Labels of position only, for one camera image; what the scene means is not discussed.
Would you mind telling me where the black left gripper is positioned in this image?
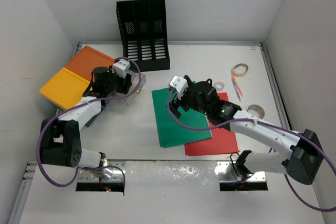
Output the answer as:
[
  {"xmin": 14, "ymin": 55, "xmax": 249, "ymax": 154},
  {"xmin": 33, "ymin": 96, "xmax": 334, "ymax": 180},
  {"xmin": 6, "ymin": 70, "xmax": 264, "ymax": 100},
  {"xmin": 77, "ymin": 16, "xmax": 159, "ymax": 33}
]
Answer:
[{"xmin": 104, "ymin": 66, "xmax": 130, "ymax": 94}]

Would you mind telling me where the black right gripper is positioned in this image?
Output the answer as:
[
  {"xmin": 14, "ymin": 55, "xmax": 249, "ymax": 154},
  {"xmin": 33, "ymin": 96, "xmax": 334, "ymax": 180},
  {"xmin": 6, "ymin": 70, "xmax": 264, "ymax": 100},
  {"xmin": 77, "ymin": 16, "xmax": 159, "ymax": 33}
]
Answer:
[{"xmin": 166, "ymin": 82, "xmax": 209, "ymax": 118}]

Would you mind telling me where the clear smoky drawer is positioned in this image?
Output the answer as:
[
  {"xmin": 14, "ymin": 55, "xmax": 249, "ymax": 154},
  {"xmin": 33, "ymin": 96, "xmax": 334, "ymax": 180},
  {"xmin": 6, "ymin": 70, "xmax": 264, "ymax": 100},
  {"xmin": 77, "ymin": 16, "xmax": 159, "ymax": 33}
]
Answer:
[{"xmin": 115, "ymin": 70, "xmax": 146, "ymax": 106}]

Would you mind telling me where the orange highlighter pen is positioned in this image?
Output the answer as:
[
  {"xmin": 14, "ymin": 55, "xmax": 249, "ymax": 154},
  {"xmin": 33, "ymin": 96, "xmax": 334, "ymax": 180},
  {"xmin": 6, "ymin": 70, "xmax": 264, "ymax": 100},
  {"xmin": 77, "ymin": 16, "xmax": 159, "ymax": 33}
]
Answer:
[{"xmin": 232, "ymin": 75, "xmax": 243, "ymax": 97}]

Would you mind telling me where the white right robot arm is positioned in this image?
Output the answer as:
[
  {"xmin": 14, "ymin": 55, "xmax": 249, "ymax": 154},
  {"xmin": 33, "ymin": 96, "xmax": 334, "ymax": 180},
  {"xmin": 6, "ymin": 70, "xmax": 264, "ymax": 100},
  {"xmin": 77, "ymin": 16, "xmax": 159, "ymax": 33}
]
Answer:
[{"xmin": 167, "ymin": 76, "xmax": 323, "ymax": 185}]

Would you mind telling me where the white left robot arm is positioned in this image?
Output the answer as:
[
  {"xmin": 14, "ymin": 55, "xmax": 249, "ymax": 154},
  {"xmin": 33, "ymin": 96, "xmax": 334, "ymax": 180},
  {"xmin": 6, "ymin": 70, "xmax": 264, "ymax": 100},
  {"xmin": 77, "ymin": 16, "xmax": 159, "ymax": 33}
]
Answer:
[{"xmin": 38, "ymin": 67, "xmax": 132, "ymax": 168}]

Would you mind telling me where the green plastic folder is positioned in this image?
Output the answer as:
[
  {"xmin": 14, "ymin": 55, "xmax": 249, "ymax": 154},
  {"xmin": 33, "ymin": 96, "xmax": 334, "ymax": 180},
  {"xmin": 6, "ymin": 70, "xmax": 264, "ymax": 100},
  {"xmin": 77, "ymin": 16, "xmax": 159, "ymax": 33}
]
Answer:
[{"xmin": 151, "ymin": 88, "xmax": 212, "ymax": 148}]

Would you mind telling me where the clear tape roll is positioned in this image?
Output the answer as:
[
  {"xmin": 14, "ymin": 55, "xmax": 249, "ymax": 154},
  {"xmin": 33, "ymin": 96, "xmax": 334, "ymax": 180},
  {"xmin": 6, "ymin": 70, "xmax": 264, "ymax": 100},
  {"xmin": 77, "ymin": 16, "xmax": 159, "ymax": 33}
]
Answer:
[{"xmin": 214, "ymin": 81, "xmax": 225, "ymax": 92}]

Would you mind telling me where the red plastic folder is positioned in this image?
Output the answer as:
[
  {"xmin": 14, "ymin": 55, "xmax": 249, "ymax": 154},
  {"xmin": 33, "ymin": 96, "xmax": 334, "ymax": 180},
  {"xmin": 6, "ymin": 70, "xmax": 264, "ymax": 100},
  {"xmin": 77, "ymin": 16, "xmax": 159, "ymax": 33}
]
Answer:
[{"xmin": 184, "ymin": 92, "xmax": 240, "ymax": 157}]

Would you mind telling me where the black file organizer rack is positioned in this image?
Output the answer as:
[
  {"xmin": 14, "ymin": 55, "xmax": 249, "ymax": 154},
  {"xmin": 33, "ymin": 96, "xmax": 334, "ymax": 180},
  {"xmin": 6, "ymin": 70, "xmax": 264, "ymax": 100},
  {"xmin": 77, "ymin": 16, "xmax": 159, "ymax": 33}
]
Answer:
[{"xmin": 116, "ymin": 0, "xmax": 170, "ymax": 72}]

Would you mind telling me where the yellow drawer cabinet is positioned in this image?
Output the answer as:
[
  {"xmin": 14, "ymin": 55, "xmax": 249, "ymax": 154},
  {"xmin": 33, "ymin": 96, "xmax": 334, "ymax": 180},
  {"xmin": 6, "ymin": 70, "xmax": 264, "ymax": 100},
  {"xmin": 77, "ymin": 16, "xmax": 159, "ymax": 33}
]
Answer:
[{"xmin": 39, "ymin": 68, "xmax": 89, "ymax": 110}]

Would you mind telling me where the green highlighter pen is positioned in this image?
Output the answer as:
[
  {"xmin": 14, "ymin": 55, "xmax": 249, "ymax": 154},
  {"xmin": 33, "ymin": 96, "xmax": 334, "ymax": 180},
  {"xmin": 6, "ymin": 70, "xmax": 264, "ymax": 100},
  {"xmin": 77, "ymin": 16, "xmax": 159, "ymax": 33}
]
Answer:
[{"xmin": 233, "ymin": 82, "xmax": 241, "ymax": 102}]

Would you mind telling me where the yellow masking tape roll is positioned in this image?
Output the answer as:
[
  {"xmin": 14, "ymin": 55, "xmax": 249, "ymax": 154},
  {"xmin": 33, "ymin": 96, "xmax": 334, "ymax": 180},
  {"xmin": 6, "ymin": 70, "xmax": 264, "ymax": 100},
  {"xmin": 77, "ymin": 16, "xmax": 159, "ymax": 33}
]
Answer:
[{"xmin": 231, "ymin": 63, "xmax": 249, "ymax": 77}]

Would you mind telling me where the brown tape roll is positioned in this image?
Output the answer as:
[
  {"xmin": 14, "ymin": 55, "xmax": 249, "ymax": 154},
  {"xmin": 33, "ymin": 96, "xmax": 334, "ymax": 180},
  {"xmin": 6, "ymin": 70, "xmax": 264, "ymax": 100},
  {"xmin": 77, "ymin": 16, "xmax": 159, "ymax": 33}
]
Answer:
[{"xmin": 247, "ymin": 104, "xmax": 265, "ymax": 119}]

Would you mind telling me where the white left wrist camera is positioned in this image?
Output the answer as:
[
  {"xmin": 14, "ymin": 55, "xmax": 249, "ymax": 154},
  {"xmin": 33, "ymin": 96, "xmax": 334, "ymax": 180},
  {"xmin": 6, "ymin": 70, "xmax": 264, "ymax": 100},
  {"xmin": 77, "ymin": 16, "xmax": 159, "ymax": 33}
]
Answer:
[{"xmin": 112, "ymin": 59, "xmax": 130, "ymax": 79}]

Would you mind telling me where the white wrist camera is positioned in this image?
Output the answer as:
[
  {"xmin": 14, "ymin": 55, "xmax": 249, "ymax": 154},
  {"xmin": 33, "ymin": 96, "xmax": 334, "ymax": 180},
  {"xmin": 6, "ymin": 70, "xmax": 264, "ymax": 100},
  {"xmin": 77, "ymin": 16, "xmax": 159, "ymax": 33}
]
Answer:
[
  {"xmin": 112, "ymin": 59, "xmax": 130, "ymax": 79},
  {"xmin": 169, "ymin": 76, "xmax": 188, "ymax": 100}
]

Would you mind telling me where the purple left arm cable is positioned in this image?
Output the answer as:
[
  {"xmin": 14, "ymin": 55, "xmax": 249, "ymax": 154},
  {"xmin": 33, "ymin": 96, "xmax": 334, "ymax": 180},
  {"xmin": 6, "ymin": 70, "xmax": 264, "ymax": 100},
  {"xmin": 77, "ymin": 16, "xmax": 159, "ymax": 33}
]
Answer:
[{"xmin": 36, "ymin": 57, "xmax": 142, "ymax": 188}]

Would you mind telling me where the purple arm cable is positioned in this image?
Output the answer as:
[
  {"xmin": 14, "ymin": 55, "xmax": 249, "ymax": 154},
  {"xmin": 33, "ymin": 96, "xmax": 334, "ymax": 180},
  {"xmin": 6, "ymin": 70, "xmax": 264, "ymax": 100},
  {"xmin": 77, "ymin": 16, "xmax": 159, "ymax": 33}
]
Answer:
[
  {"xmin": 167, "ymin": 87, "xmax": 336, "ymax": 212},
  {"xmin": 36, "ymin": 57, "xmax": 142, "ymax": 188}
]

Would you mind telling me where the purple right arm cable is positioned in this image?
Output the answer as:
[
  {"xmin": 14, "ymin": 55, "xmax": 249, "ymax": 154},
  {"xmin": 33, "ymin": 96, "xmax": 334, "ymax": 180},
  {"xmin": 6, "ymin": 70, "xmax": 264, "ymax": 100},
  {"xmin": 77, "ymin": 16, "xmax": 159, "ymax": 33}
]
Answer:
[{"xmin": 167, "ymin": 87, "xmax": 336, "ymax": 212}]

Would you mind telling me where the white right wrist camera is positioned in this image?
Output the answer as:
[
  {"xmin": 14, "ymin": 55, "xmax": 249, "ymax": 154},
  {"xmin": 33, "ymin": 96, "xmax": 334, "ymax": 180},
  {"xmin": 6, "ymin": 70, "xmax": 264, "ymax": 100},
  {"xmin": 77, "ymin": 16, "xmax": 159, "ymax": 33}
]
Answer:
[{"xmin": 169, "ymin": 76, "xmax": 188, "ymax": 100}]

